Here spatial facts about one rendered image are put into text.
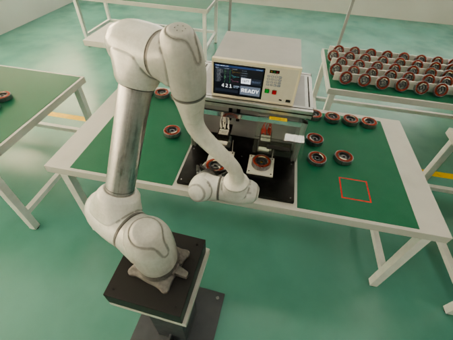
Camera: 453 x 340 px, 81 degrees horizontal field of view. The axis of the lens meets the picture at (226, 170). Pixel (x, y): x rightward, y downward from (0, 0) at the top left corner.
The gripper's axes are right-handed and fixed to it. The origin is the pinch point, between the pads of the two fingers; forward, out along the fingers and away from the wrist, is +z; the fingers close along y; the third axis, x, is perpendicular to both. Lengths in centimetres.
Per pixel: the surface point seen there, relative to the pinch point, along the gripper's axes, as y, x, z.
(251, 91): 12.8, 41.4, 6.6
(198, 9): -90, 141, 269
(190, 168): -15.1, -4.9, 5.8
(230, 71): 1.3, 49.6, 2.1
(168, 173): -26.7, -8.9, 2.8
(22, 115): -142, 6, 28
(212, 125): -10.6, 17.6, 34.3
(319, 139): 60, 17, 45
